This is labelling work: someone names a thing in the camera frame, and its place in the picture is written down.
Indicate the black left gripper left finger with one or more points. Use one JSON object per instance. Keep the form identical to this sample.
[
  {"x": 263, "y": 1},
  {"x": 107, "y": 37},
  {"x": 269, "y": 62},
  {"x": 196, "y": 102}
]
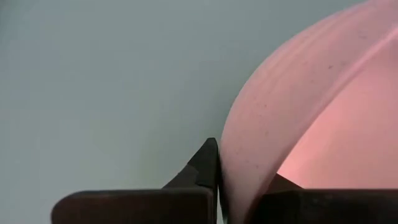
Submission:
[{"x": 199, "y": 180}]

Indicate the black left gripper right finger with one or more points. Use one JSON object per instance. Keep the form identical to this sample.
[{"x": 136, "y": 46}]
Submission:
[{"x": 326, "y": 205}]

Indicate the pink plastic bowl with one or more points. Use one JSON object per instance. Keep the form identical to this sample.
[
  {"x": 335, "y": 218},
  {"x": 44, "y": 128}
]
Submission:
[{"x": 295, "y": 102}]

